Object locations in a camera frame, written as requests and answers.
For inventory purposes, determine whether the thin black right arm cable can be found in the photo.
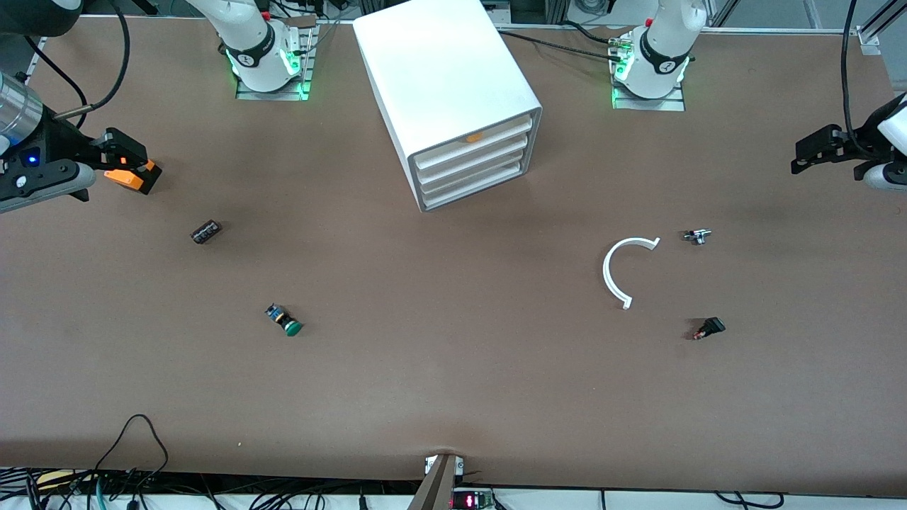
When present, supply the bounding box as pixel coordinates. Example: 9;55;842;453
25;34;89;132

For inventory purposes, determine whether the white drawer cabinet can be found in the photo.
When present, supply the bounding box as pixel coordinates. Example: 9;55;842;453
352;0;544;213

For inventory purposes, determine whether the white plastic drawer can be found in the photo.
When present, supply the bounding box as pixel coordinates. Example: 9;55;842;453
417;135;532;186
419;149;531;200
413;117;534;169
422;165;529;211

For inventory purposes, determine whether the brown camera post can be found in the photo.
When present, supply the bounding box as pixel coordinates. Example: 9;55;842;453
407;453;460;510

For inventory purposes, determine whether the aluminium frame profile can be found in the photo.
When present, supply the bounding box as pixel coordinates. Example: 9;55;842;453
14;37;47;87
854;0;907;55

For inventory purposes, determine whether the white C-shaped ring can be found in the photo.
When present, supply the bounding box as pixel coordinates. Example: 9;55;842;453
602;237;662;311

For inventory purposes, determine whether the looped black cable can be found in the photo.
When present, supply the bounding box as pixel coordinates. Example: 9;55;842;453
92;414;169;497

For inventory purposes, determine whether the black power cable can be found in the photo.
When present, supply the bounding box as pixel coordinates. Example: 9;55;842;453
496;28;624;63
560;20;628;45

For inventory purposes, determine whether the orange box with black base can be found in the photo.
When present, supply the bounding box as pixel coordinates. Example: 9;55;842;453
103;157;163;196

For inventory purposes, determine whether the green push button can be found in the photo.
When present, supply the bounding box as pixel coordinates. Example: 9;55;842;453
265;303;304;336

